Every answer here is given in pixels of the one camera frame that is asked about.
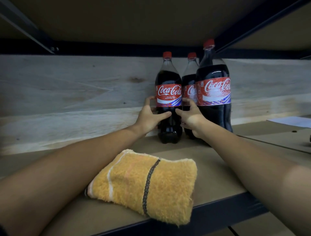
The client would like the person's right hand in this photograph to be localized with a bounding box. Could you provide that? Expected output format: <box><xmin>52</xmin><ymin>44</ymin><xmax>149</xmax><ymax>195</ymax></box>
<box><xmin>175</xmin><ymin>97</ymin><xmax>210</xmax><ymax>139</ymax></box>

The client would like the person's left hand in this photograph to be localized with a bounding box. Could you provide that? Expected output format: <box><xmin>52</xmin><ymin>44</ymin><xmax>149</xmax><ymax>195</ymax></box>
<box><xmin>133</xmin><ymin>96</ymin><xmax>172</xmax><ymax>137</ymax></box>

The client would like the person's left forearm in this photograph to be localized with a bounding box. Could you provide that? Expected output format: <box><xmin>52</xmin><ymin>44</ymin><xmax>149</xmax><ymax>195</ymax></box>
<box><xmin>0</xmin><ymin>124</ymin><xmax>147</xmax><ymax>236</ymax></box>

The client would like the person's right forearm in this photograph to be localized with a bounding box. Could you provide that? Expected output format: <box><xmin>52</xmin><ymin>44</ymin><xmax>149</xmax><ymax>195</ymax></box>
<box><xmin>194</xmin><ymin>121</ymin><xmax>311</xmax><ymax>236</ymax></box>

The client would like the large cola bottle red label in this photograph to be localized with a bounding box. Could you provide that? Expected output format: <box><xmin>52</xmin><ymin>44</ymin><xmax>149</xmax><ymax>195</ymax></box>
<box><xmin>195</xmin><ymin>38</ymin><xmax>234</xmax><ymax>147</ymax></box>

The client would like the folded yellow towel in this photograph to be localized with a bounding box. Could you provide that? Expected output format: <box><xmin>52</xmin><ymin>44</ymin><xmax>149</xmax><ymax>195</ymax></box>
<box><xmin>85</xmin><ymin>149</ymin><xmax>198</xmax><ymax>227</ymax></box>

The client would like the pale plywood back panel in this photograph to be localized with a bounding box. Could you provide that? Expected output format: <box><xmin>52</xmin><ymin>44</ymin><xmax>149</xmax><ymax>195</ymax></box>
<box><xmin>0</xmin><ymin>54</ymin><xmax>311</xmax><ymax>156</ymax></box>

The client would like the white paper sheet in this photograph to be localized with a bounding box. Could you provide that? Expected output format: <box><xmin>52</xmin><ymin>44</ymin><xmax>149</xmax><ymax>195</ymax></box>
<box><xmin>266</xmin><ymin>116</ymin><xmax>311</xmax><ymax>129</ymax></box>

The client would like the dark metal shelving frame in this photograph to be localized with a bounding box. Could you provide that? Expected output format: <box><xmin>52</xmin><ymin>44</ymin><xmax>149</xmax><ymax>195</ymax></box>
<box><xmin>0</xmin><ymin>0</ymin><xmax>311</xmax><ymax>236</ymax></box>

